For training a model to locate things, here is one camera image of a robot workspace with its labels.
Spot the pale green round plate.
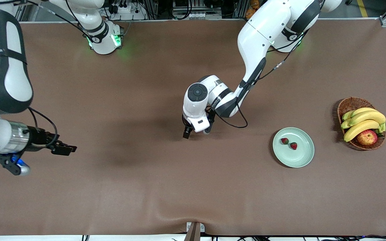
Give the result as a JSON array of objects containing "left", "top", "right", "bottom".
[{"left": 272, "top": 127, "right": 315, "bottom": 168}]

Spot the yellow green banana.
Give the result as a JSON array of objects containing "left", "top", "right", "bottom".
[
  {"left": 341, "top": 110, "right": 386, "bottom": 130},
  {"left": 343, "top": 119, "right": 381, "bottom": 142},
  {"left": 342, "top": 107, "right": 379, "bottom": 121}
]

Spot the bag of orange buns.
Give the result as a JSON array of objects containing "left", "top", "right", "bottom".
[{"left": 246, "top": 0, "right": 260, "bottom": 19}]

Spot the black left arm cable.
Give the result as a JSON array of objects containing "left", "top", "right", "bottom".
[{"left": 206, "top": 0, "right": 324, "bottom": 129}]

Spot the white power strip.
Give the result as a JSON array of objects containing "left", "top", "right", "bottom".
[{"left": 108, "top": 3, "right": 146, "bottom": 20}]

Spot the red yellow apple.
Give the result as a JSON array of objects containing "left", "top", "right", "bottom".
[{"left": 357, "top": 130, "right": 378, "bottom": 146}]

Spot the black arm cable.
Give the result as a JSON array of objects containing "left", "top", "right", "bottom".
[
  {"left": 206, "top": 0, "right": 324, "bottom": 129},
  {"left": 0, "top": 0, "right": 91, "bottom": 149}
]

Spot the white table edge bracket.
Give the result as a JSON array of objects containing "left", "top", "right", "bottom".
[{"left": 186, "top": 222, "right": 205, "bottom": 233}]

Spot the brown table cloth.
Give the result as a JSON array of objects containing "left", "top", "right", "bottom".
[{"left": 0, "top": 18, "right": 386, "bottom": 236}]

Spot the grey metal bar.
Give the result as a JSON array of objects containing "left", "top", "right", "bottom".
[{"left": 184, "top": 223, "right": 201, "bottom": 241}]

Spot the brown wicker basket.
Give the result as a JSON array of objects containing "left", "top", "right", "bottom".
[{"left": 337, "top": 97, "right": 386, "bottom": 151}]

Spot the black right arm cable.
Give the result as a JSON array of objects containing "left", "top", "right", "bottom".
[{"left": 0, "top": 0, "right": 91, "bottom": 149}]

